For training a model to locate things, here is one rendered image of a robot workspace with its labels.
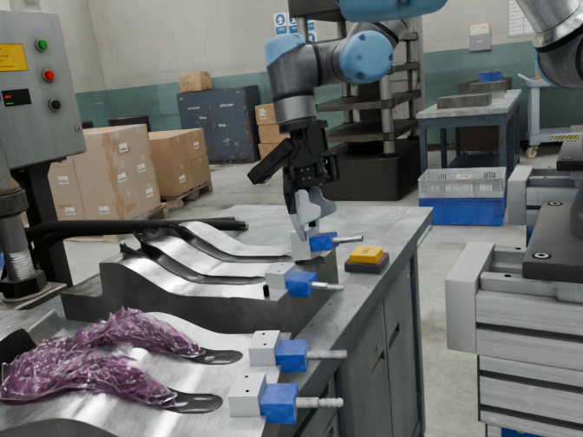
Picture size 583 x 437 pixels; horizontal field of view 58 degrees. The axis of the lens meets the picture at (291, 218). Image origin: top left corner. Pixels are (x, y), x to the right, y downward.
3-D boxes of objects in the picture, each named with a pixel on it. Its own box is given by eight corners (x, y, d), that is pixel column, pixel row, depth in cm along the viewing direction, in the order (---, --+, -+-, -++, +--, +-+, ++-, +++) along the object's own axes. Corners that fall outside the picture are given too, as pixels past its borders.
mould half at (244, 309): (339, 287, 108) (333, 225, 105) (284, 351, 86) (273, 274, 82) (149, 271, 130) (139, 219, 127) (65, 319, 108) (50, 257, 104)
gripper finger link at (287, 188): (292, 212, 92) (289, 164, 94) (284, 213, 93) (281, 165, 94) (304, 215, 97) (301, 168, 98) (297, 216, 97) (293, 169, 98)
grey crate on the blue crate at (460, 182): (507, 185, 410) (507, 166, 406) (502, 198, 375) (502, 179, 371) (428, 186, 437) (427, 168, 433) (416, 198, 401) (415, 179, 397)
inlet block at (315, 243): (369, 250, 96) (364, 221, 96) (360, 256, 92) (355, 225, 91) (304, 255, 102) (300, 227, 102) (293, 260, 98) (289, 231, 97)
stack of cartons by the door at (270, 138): (320, 156, 781) (315, 99, 759) (311, 160, 753) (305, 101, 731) (270, 158, 819) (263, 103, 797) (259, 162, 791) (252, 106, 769)
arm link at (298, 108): (265, 103, 94) (286, 105, 101) (270, 129, 94) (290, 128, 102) (303, 94, 91) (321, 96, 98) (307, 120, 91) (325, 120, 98)
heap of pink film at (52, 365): (211, 342, 79) (203, 295, 77) (167, 419, 62) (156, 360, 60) (54, 347, 83) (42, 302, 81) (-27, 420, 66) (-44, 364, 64)
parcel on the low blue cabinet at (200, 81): (213, 89, 815) (211, 70, 808) (201, 91, 787) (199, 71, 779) (192, 91, 834) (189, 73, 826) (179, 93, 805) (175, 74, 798)
